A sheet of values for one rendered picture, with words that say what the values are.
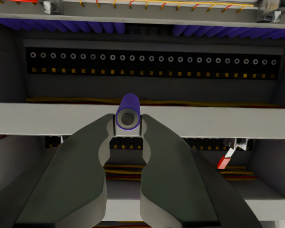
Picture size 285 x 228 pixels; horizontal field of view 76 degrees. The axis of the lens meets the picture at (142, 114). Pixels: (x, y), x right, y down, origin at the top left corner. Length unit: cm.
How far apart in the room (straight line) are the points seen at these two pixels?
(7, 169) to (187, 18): 44
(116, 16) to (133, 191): 36
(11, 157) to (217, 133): 41
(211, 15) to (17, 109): 30
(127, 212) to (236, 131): 25
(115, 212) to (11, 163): 24
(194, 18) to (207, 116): 14
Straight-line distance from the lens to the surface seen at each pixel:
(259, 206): 46
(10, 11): 32
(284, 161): 54
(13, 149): 49
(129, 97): 16
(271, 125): 33
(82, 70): 41
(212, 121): 29
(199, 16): 29
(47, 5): 26
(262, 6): 30
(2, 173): 47
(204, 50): 43
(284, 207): 49
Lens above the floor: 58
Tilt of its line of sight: 26 degrees up
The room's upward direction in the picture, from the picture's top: 178 degrees counter-clockwise
